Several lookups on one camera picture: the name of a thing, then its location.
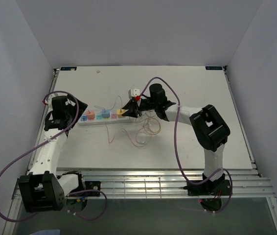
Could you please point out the right blue corner label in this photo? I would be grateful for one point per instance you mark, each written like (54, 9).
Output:
(215, 68)

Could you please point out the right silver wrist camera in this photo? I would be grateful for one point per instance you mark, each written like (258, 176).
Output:
(132, 93)

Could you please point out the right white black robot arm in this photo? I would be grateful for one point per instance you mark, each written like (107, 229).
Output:
(209, 127)

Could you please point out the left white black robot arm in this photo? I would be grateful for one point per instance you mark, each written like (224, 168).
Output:
(40, 188)

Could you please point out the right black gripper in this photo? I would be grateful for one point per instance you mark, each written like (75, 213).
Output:
(133, 112)

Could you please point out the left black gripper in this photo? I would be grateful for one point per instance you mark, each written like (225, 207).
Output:
(82, 107)

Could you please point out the blue corner label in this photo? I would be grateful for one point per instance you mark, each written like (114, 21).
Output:
(215, 68)
(68, 68)

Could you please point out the yellow charger plug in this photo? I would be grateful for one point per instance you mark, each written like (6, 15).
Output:
(120, 113)

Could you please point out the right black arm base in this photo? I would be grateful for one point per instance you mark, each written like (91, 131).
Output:
(209, 189)

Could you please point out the left blue corner label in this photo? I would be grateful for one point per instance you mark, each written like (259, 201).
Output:
(68, 68)

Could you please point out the blue charger plug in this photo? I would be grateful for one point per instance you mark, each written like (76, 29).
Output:
(105, 113)

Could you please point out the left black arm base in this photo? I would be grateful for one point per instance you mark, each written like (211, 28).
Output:
(87, 189)

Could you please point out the white colourful power strip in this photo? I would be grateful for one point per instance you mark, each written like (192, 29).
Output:
(101, 117)

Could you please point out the pink charger plug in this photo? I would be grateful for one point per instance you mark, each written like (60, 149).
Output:
(90, 115)

